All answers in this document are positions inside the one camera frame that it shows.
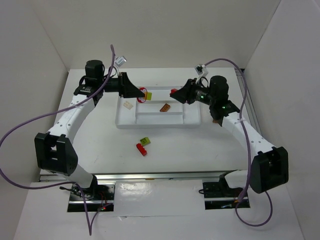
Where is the small red lego brick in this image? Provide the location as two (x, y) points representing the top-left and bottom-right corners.
(169, 88), (178, 96)

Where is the white lego brick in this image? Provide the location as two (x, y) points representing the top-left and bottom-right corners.
(123, 101), (134, 110)

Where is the red arch lego brick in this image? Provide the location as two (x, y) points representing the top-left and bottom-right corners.
(137, 87), (148, 104)

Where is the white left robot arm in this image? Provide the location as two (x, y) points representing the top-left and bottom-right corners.
(34, 60), (145, 197)

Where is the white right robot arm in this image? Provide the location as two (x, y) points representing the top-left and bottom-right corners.
(170, 75), (289, 194)

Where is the white compartment tray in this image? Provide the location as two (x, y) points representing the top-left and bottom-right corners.
(115, 86), (201, 129)

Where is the green lego brick on table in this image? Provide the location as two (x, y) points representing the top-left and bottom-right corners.
(139, 137), (151, 146)

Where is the red lego brick on table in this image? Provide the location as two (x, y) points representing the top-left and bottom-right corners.
(136, 143), (148, 157)

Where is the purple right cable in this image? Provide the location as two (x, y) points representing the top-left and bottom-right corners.
(202, 58), (273, 227)

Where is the purple cable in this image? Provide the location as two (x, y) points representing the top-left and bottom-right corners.
(0, 44), (118, 236)
(202, 58), (273, 227)

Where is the aluminium rail right side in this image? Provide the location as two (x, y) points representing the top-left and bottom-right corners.
(234, 68), (276, 178)

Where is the aluminium rail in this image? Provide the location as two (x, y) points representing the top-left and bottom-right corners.
(37, 170), (236, 186)
(234, 68), (276, 178)

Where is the aluminium rail front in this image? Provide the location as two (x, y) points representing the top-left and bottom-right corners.
(37, 170), (236, 186)

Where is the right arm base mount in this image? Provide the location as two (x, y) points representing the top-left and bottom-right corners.
(198, 181), (243, 210)

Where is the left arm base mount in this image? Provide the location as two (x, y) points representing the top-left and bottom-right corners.
(59, 183), (116, 213)

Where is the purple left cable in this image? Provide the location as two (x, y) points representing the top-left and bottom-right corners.
(0, 44), (118, 236)

